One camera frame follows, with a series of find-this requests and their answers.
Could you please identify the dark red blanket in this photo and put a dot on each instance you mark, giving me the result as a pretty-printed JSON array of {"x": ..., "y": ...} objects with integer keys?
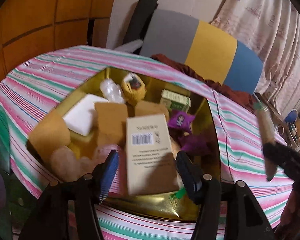
[{"x": 244, "y": 99}]

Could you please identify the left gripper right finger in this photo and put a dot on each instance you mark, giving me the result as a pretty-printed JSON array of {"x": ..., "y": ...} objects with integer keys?
[{"x": 245, "y": 218}]

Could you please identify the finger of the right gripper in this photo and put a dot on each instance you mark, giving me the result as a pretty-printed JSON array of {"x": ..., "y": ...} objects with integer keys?
[{"x": 283, "y": 156}]

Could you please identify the beige patterned curtain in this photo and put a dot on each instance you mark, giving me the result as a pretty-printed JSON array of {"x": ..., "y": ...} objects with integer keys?
[{"x": 270, "y": 28}]

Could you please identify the wooden wardrobe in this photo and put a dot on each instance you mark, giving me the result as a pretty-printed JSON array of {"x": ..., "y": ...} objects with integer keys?
[{"x": 31, "y": 27}]

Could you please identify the cream cardboard box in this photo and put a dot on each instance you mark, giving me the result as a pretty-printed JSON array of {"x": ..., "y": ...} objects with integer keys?
[{"x": 150, "y": 162}]

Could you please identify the striped pink green bedspread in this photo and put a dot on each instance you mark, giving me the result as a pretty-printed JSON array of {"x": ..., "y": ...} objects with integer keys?
[{"x": 33, "y": 88}]

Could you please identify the grey yellow blue headboard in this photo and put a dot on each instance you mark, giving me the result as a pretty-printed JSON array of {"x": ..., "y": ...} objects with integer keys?
[{"x": 210, "y": 52}]

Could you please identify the gold metal tin box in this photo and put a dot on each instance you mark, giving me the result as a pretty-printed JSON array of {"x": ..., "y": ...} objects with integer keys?
[{"x": 70, "y": 162}]

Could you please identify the white wrapped roll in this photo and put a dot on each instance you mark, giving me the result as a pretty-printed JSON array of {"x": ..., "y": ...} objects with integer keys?
[{"x": 130, "y": 47}]

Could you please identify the black rolled mat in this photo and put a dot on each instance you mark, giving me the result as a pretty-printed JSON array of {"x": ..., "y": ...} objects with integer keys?
[{"x": 140, "y": 20}]

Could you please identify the purple snack packet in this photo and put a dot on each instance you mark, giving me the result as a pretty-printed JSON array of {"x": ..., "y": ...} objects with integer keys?
[
  {"x": 181, "y": 120},
  {"x": 194, "y": 144}
]

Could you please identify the yellow sponge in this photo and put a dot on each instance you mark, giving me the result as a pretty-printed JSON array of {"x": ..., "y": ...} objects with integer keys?
[{"x": 111, "y": 123}]

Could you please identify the green white small box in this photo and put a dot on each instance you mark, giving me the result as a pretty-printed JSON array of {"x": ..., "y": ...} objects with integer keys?
[{"x": 175, "y": 101}]

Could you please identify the tan sponge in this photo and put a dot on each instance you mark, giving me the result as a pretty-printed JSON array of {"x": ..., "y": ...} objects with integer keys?
[{"x": 49, "y": 135}]

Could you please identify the small cracker packet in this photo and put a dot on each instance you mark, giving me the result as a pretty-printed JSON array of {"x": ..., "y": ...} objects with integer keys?
[{"x": 267, "y": 133}]

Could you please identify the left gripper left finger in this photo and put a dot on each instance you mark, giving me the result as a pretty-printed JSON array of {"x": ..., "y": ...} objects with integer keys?
[{"x": 67, "y": 210}]

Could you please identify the wooden side desk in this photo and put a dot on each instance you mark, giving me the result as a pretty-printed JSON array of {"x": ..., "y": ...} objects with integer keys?
[{"x": 289, "y": 132}]

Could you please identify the clear plastic bottle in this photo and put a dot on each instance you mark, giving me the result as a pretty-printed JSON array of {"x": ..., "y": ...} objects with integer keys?
[{"x": 112, "y": 91}]

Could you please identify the yellow smiley sock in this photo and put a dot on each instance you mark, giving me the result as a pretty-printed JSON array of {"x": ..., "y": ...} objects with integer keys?
[{"x": 133, "y": 88}]

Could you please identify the white foam block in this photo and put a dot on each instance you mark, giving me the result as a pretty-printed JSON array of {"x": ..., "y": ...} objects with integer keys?
[{"x": 80, "y": 117}]

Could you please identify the pink hair roller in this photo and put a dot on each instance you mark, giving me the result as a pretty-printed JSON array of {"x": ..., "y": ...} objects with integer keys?
[{"x": 102, "y": 152}]

